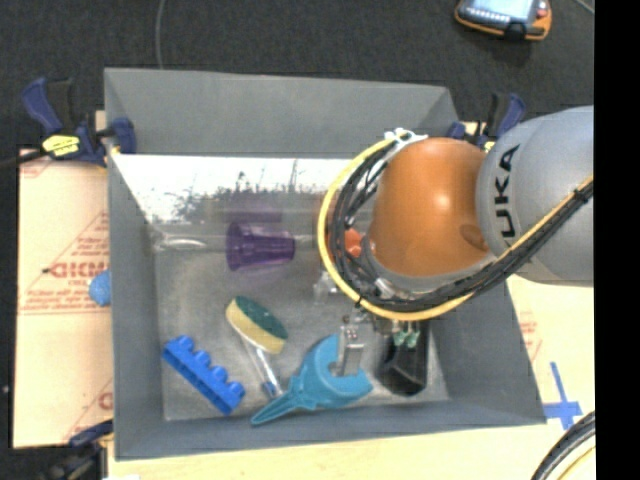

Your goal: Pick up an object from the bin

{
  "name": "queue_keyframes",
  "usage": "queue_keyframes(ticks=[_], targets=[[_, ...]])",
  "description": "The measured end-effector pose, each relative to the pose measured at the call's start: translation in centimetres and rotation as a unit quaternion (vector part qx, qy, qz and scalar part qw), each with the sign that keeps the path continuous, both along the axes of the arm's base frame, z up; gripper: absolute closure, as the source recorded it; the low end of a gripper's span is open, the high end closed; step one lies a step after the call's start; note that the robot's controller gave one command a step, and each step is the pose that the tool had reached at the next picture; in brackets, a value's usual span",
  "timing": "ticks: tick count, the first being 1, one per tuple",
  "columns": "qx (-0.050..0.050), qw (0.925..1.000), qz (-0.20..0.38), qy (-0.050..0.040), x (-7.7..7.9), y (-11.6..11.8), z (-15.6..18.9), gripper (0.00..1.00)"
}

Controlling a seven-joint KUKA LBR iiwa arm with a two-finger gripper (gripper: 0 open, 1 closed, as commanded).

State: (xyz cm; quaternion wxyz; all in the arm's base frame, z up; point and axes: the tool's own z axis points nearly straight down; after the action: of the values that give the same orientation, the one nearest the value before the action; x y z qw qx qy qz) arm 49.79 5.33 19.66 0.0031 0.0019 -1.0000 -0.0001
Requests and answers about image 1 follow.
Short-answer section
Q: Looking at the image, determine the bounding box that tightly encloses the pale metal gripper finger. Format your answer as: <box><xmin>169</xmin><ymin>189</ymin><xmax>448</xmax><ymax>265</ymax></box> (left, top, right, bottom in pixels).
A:
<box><xmin>340</xmin><ymin>324</ymin><xmax>366</xmax><ymax>375</ymax></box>

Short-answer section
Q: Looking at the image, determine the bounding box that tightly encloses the teal plastic tool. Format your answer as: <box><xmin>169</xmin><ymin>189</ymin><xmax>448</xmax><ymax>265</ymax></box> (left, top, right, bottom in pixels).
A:
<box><xmin>249</xmin><ymin>332</ymin><xmax>375</xmax><ymax>427</ymax></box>

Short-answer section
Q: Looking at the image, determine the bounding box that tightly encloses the black glossy object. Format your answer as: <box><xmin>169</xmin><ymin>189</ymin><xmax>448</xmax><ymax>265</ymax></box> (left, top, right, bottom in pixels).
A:
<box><xmin>374</xmin><ymin>317</ymin><xmax>432</xmax><ymax>398</ymax></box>

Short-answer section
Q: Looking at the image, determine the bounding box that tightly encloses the small clear plastic object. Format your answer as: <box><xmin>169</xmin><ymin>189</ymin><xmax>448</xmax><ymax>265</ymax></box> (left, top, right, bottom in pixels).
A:
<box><xmin>313</xmin><ymin>269</ymin><xmax>344</xmax><ymax>306</ymax></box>

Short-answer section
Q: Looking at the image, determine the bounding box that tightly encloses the yellow and green sponge scrubber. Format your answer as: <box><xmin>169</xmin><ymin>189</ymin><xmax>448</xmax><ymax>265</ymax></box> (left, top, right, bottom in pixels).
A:
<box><xmin>224</xmin><ymin>295</ymin><xmax>290</xmax><ymax>400</ymax></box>

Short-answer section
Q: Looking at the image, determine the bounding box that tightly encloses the purple plastic cup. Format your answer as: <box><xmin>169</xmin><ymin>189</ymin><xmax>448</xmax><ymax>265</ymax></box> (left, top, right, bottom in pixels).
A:
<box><xmin>225</xmin><ymin>221</ymin><xmax>297</xmax><ymax>272</ymax></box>

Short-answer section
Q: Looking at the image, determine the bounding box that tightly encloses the blue toy building brick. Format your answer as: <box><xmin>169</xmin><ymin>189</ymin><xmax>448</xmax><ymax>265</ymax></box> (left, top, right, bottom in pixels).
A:
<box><xmin>160</xmin><ymin>334</ymin><xmax>247</xmax><ymax>416</ymax></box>

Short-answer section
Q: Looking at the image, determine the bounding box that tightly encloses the grey metal bin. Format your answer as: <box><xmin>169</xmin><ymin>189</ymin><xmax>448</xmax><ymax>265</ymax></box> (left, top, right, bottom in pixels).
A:
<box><xmin>102</xmin><ymin>66</ymin><xmax>547</xmax><ymax>462</ymax></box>

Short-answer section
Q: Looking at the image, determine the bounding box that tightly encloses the clear glass object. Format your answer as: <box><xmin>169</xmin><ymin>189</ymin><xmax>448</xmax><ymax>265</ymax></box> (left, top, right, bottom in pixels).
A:
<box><xmin>148</xmin><ymin>226</ymin><xmax>209</xmax><ymax>257</ymax></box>

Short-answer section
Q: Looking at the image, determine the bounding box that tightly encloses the light blue round object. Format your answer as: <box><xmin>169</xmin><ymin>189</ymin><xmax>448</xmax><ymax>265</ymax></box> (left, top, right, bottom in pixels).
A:
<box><xmin>88</xmin><ymin>268</ymin><xmax>113</xmax><ymax>308</ymax></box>

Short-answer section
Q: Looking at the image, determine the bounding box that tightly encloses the brown cardboard board red print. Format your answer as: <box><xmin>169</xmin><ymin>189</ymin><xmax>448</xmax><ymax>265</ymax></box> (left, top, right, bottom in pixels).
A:
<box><xmin>10</xmin><ymin>112</ymin><xmax>595</xmax><ymax>450</ymax></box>

